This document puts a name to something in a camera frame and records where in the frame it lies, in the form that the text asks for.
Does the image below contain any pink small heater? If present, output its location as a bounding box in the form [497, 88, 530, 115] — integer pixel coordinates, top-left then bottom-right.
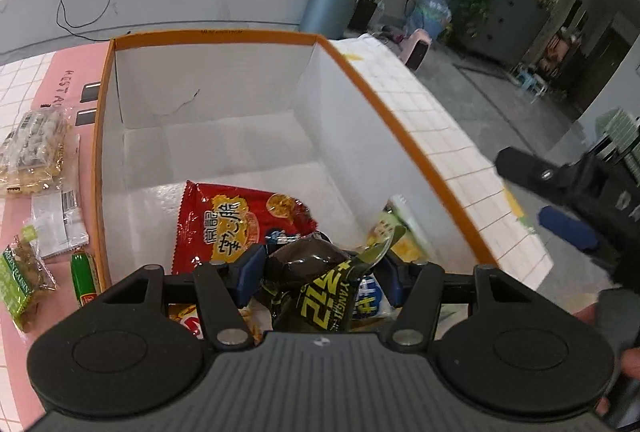
[399, 28, 432, 71]

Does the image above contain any person right hand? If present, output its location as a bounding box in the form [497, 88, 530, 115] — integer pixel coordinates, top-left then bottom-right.
[574, 303, 640, 416]

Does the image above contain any green sausage snack tube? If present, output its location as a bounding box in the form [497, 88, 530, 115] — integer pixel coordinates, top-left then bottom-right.
[70, 248, 101, 306]

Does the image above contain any dark grey drawer cabinet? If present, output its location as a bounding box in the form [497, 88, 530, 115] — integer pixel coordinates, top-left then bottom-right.
[458, 0, 549, 67]

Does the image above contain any red shrimp stick snack bag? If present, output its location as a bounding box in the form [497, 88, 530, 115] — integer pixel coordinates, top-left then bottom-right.
[167, 301, 266, 344]

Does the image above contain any orange cardboard box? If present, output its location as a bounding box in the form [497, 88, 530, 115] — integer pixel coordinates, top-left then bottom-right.
[92, 30, 497, 286]

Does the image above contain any blue grey trash bin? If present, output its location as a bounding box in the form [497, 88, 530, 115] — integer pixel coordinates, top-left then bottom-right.
[298, 0, 358, 40]

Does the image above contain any yellow green snack bag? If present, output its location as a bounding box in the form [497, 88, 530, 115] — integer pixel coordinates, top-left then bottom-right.
[349, 194, 432, 318]

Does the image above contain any red chip snack bag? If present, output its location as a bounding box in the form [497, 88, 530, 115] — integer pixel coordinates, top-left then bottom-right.
[171, 181, 318, 274]

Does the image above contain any blue water jug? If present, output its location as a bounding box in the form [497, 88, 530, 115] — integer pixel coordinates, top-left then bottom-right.
[405, 0, 451, 41]

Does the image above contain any black yellow snack packet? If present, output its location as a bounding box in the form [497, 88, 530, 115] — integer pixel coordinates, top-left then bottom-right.
[254, 224, 407, 334]

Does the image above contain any pink table mat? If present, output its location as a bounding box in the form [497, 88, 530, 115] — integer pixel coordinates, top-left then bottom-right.
[1, 42, 110, 426]

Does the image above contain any green label nut bag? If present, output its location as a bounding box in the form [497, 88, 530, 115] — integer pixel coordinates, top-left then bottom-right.
[0, 225, 58, 334]

